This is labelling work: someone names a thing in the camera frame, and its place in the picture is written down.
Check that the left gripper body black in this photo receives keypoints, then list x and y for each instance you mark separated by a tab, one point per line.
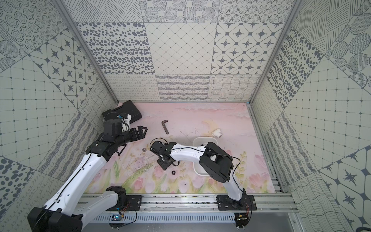
135	134

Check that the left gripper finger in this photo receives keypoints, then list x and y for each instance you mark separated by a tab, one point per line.
142	132
119	152

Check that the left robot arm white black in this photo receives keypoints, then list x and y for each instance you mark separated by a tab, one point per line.
60	213

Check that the white pipe elbow fitting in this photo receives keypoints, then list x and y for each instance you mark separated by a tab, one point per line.
217	133

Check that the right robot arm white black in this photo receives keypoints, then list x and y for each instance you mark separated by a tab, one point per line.
215	161

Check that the rusty wrench jaw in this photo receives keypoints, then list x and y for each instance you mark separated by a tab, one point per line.
164	126

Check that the black plastic tool case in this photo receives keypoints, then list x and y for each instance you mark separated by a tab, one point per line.
127	107

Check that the left controller board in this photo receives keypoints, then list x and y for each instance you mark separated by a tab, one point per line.
116	222

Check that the controller board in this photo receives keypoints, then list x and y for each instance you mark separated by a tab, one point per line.
116	222
241	220

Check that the right controller board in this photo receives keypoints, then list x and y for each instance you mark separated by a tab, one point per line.
241	220

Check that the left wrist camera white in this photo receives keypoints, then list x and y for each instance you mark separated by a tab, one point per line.
126	119

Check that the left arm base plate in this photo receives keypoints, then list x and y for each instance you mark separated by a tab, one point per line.
127	202

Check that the white slotted cable duct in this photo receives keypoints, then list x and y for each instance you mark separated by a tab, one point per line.
218	217

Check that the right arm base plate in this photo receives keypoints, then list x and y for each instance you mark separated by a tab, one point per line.
247	202

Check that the aluminium rail frame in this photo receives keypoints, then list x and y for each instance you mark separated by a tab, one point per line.
207	203

